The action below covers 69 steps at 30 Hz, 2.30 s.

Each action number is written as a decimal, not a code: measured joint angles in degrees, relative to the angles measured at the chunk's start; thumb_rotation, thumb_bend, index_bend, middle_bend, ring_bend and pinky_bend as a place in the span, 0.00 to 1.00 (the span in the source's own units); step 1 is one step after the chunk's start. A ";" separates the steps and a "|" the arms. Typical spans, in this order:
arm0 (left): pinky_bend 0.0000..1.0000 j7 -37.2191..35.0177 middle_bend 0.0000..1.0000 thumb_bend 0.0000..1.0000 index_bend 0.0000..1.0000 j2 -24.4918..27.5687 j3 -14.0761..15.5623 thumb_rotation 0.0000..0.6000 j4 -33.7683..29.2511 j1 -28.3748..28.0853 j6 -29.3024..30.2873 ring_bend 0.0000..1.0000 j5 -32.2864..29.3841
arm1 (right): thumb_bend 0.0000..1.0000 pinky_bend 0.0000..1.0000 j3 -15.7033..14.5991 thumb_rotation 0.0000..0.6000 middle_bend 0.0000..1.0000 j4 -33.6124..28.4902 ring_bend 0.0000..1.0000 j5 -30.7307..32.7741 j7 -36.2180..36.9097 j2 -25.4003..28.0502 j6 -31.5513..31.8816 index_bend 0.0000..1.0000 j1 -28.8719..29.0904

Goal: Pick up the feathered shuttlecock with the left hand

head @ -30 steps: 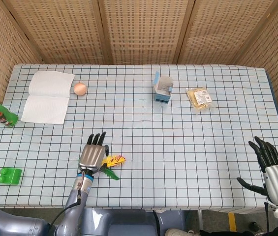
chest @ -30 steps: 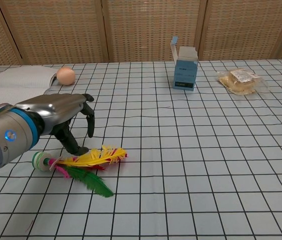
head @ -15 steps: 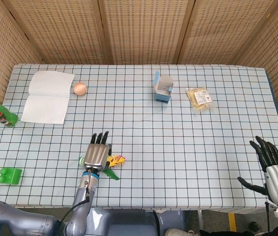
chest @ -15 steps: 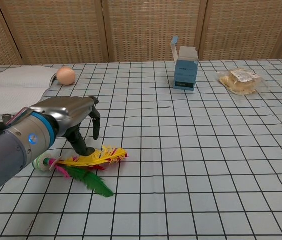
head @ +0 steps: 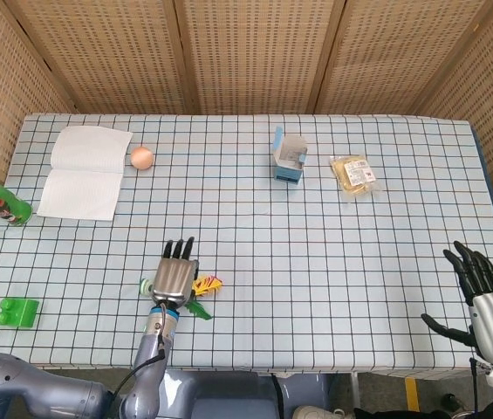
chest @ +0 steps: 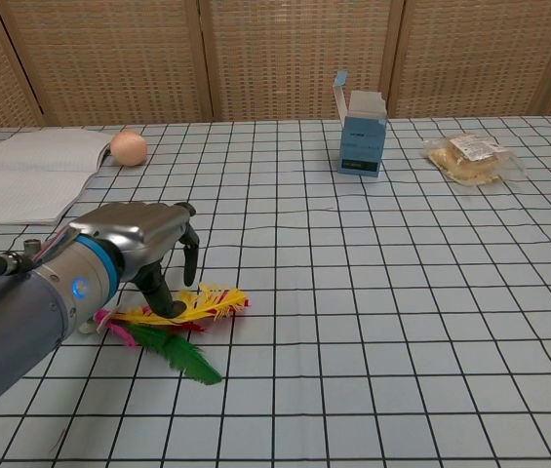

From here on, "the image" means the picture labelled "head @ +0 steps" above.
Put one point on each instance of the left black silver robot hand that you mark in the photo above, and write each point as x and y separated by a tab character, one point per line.
174	279

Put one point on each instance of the colourful feather shuttlecock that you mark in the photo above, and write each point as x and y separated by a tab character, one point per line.
207	283

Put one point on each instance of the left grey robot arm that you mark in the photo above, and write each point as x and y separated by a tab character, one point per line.
148	371

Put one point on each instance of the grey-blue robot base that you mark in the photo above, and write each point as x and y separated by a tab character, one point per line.
237	401

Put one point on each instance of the blue checked tablecloth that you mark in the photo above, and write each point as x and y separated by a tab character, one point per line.
289	244

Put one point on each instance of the brown egg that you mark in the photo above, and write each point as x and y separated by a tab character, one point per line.
142	158

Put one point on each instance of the open white notebook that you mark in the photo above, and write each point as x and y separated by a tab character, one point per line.
84	174

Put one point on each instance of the metal table leg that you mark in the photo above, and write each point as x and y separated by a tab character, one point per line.
355	388

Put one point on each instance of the open blue carton box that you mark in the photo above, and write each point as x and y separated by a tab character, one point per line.
287	172

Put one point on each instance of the green toy block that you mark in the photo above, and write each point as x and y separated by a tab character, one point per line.
19	312

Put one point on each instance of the packaged yellow snack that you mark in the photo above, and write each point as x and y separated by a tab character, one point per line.
355	176

